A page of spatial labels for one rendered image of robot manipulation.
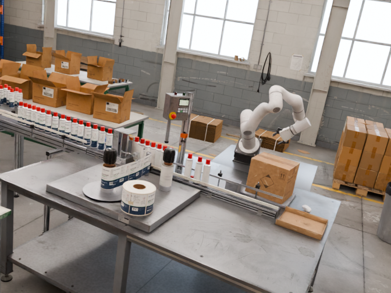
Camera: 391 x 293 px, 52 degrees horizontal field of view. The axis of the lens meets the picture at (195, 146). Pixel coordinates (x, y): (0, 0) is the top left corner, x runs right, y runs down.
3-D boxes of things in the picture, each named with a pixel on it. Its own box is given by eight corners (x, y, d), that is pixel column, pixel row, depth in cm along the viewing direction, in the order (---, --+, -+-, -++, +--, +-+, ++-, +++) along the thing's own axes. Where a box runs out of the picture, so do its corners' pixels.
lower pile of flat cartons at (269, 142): (248, 144, 741) (251, 132, 735) (256, 138, 789) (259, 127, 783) (283, 153, 719) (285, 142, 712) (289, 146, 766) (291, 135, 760)
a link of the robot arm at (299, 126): (291, 122, 345) (295, 131, 340) (305, 114, 340) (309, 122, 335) (295, 126, 351) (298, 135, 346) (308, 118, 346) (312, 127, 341)
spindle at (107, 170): (96, 190, 261) (100, 148, 252) (106, 186, 268) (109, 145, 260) (107, 194, 257) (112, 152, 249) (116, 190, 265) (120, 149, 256)
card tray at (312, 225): (274, 224, 266) (276, 218, 265) (284, 210, 289) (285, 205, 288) (320, 240, 255) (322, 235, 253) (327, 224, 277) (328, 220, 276)
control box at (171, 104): (162, 117, 308) (165, 92, 303) (181, 117, 317) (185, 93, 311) (167, 120, 300) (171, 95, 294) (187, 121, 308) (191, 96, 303)
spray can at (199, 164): (191, 182, 300) (195, 156, 294) (194, 180, 304) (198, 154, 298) (198, 184, 298) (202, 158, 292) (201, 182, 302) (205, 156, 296)
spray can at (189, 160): (181, 178, 304) (185, 153, 297) (185, 177, 308) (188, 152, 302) (188, 181, 302) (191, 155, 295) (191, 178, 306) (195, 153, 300)
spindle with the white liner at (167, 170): (155, 188, 279) (161, 148, 270) (162, 185, 287) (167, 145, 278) (166, 192, 276) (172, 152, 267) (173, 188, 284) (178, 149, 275)
